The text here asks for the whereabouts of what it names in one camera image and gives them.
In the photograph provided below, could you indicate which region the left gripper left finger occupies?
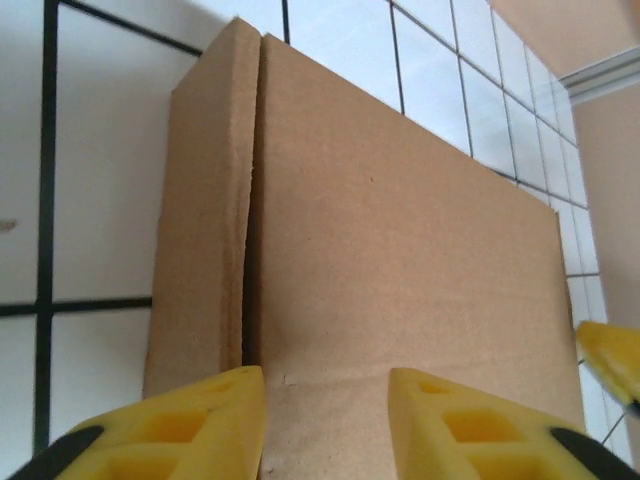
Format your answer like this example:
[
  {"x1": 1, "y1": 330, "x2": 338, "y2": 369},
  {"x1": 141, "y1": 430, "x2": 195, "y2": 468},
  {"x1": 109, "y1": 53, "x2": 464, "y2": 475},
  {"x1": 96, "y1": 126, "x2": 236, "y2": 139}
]
[{"x1": 19, "y1": 365, "x2": 266, "y2": 480}]

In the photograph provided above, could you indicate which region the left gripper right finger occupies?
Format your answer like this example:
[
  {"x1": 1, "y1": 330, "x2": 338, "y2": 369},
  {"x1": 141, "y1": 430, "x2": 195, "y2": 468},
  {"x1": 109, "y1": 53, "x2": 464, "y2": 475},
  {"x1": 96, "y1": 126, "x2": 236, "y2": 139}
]
[{"x1": 388, "y1": 368, "x2": 636, "y2": 480}]

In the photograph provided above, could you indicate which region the brown cardboard box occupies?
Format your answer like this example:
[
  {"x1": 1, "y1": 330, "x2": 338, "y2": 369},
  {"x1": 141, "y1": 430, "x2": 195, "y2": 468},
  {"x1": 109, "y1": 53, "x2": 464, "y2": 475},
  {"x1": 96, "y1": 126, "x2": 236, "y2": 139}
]
[{"x1": 142, "y1": 17, "x2": 586, "y2": 480}]

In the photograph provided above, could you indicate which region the aluminium corner post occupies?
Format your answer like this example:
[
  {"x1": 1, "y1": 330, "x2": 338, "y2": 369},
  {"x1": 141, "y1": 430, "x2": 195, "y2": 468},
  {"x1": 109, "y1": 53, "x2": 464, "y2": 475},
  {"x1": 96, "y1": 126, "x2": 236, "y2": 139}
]
[{"x1": 557, "y1": 42, "x2": 640, "y2": 101}]

